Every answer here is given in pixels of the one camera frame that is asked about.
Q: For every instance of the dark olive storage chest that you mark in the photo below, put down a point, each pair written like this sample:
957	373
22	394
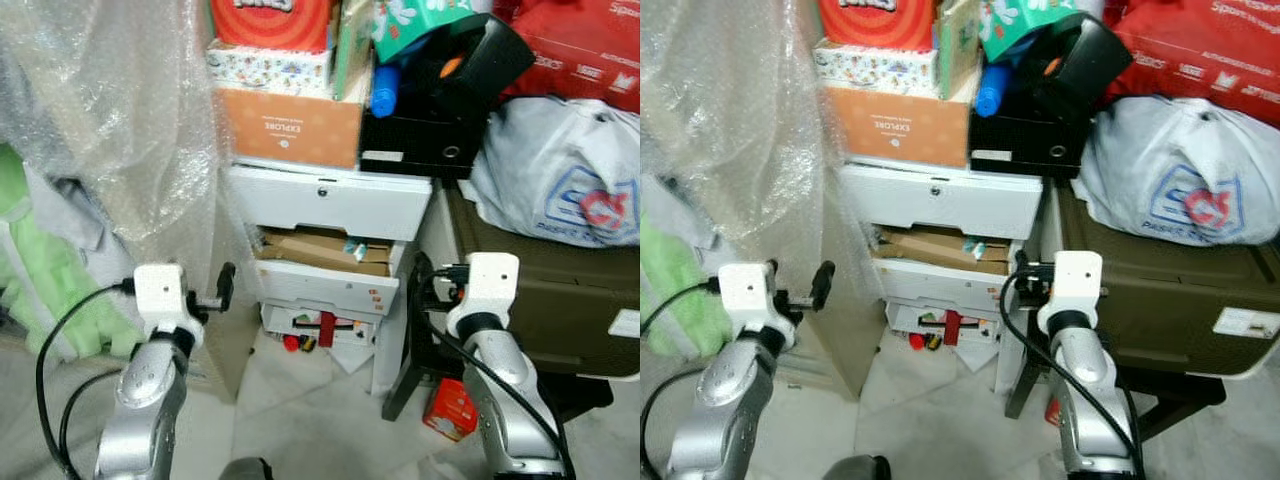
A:
560	300
1170	290

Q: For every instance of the white drawer cabinet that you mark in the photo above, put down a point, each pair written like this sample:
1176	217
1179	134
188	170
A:
330	205
940	205

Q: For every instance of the black stand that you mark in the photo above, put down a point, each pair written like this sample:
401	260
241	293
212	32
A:
1170	395
405	390

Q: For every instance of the light green fleece cloth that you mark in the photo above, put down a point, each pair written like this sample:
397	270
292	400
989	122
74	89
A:
680	290
50	280

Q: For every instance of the small red box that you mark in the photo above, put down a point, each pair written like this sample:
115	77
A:
1052	410
450	410

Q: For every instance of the black printer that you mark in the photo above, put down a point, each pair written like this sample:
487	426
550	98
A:
1040	130
440	130

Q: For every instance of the white plastic bag blue logo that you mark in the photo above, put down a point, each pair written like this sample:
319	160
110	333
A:
555	170
1170	170

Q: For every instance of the orange cardboard box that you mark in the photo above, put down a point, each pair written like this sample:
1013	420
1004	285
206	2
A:
290	128
900	128

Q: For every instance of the silver robot left leg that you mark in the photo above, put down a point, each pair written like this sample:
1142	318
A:
858	468
245	470

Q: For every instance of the blue capped bottle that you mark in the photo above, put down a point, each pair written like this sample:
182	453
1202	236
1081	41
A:
385	92
992	92

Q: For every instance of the clear bubble wrap sheet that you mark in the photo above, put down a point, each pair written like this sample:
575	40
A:
730	110
110	110

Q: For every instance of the white patterned box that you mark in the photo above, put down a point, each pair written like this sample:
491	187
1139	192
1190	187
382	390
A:
270	70
880	68

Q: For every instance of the pale green box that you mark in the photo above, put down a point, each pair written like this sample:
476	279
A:
352	50
958	45

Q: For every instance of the green printed pack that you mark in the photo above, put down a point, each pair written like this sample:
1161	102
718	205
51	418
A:
415	25
1020	25

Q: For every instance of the red cardboard box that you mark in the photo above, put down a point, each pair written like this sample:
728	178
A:
880	22
270	22

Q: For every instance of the red shopping bag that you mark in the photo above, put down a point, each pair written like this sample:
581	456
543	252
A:
1200	45
580	45

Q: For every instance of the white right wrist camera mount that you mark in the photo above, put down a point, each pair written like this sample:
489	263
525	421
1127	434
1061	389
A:
1075	285
490	285

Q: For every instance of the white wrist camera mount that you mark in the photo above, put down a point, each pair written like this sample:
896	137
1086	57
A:
490	285
160	295
745	295
1075	285

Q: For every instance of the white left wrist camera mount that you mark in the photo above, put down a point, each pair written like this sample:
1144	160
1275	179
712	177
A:
160	295
745	295

